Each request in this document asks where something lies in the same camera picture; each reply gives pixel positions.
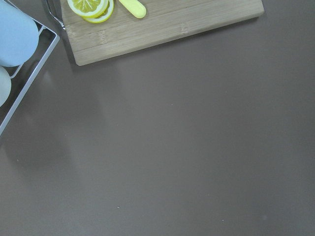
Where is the white wire cup rack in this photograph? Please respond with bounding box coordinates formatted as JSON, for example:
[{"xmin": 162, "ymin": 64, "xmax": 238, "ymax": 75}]
[{"xmin": 0, "ymin": 0, "xmax": 60, "ymax": 131}]

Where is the yellow plastic knife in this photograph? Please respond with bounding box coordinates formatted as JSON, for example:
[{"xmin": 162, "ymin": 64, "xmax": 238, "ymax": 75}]
[{"xmin": 119, "ymin": 0, "xmax": 147, "ymax": 19}]

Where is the blue cup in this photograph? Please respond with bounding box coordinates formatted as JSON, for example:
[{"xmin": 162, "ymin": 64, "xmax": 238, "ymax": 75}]
[{"xmin": 0, "ymin": 0, "xmax": 39, "ymax": 67}]

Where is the white cup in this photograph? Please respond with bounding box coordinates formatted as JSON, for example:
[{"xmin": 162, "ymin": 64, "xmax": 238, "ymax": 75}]
[{"xmin": 0, "ymin": 66, "xmax": 11, "ymax": 106}]

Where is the lemon slice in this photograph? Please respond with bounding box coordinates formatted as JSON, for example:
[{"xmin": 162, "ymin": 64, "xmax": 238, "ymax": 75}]
[
  {"xmin": 83, "ymin": 0, "xmax": 114, "ymax": 24},
  {"xmin": 67, "ymin": 0, "xmax": 108, "ymax": 18}
]

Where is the wooden cutting board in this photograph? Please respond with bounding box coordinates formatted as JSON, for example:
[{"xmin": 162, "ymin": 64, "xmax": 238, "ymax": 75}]
[{"xmin": 60, "ymin": 0, "xmax": 264, "ymax": 66}]

